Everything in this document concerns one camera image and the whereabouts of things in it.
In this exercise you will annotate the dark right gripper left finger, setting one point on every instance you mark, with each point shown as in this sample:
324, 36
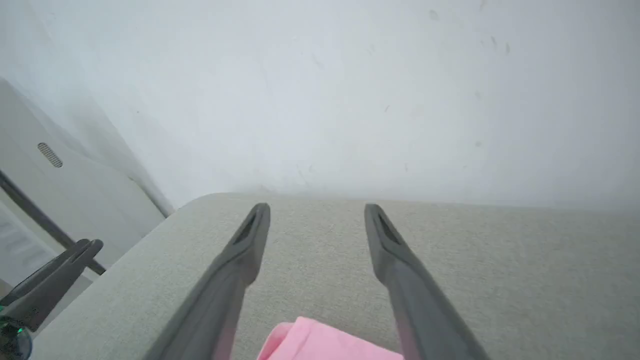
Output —
220, 305

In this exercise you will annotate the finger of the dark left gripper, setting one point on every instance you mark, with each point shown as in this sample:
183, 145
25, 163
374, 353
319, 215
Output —
35, 278
40, 300

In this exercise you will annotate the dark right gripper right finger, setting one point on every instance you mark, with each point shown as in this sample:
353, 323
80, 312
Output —
425, 310

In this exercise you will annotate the pink cloth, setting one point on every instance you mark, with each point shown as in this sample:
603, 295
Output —
320, 342

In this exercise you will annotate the dark floor strip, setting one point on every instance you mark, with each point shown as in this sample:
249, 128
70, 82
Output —
50, 225

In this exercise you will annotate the white panel with vent slot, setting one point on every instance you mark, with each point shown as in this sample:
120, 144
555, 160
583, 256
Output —
80, 195

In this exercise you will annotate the grey-green fabric sofa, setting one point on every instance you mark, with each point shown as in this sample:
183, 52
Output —
325, 280

